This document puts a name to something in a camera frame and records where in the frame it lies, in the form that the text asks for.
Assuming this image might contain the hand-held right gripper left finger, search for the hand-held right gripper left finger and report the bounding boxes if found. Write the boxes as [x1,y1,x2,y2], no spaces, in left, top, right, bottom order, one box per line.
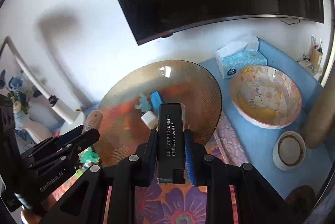
[43,130,159,224]

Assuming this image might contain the small blue box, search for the small blue box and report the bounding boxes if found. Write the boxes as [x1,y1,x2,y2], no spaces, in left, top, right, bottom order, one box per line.
[149,91,163,106]

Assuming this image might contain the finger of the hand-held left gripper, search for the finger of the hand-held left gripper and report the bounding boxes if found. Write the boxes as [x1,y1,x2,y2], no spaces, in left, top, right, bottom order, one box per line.
[34,125,100,152]
[19,144,80,177]

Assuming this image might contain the long black box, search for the long black box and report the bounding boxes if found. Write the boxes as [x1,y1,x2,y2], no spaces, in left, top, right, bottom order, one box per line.
[156,103,187,185]

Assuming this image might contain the pen holder with pens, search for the pen holder with pens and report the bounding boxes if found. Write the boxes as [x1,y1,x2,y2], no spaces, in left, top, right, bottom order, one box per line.
[309,35,323,70]

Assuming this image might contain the blue tissue box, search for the blue tissue box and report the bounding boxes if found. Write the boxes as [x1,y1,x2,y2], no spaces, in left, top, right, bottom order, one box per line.
[216,37,267,79]

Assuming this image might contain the light green plastic leaf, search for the light green plastic leaf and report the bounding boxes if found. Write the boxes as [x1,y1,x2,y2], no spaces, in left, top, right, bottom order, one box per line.
[135,94,153,112]

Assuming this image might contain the wooden handle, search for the wooden handle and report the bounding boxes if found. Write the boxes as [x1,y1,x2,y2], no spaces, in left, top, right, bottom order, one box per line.
[83,110,103,135]

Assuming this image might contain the floral ceramic bowl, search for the floral ceramic bowl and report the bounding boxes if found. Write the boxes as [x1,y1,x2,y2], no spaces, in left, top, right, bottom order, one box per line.
[229,65,302,130]

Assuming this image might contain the floral woven cloth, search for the floral woven cloth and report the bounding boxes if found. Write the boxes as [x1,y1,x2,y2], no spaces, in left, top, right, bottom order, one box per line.
[50,109,252,224]

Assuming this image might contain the light blue cloth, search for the light blue cloth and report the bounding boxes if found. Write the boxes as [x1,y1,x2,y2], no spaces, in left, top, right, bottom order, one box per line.
[197,38,325,199]

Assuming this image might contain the white desk lamp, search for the white desk lamp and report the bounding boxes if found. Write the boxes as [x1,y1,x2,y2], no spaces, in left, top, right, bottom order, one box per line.
[5,37,87,125]

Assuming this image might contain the teal green plastic leaf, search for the teal green plastic leaf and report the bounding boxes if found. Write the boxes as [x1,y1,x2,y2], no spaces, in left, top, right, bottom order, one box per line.
[79,147,101,169]

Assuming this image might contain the beige cylinder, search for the beige cylinder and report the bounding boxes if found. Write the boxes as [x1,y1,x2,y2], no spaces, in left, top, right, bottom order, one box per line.
[300,83,333,150]

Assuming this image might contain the blue artificial flowers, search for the blue artificial flowers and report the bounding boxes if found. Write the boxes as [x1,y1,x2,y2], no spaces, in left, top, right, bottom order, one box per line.
[0,69,42,120]

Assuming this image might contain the white tape roll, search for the white tape roll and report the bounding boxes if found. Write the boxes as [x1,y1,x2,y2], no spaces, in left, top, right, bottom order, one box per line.
[272,131,306,171]

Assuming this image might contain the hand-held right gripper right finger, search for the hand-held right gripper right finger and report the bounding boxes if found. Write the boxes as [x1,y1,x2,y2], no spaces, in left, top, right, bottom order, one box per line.
[183,130,296,224]

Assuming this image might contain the white charger plug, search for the white charger plug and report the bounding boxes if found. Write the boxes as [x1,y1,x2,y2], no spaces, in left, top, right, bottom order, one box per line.
[141,110,159,128]

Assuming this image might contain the dark brown round object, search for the dark brown round object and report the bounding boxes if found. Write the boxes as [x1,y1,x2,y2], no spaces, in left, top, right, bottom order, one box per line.
[284,185,316,210]

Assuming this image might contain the gold ribbed glass bowl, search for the gold ribbed glass bowl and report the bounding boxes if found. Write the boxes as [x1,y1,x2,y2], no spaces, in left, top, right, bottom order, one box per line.
[97,60,223,168]

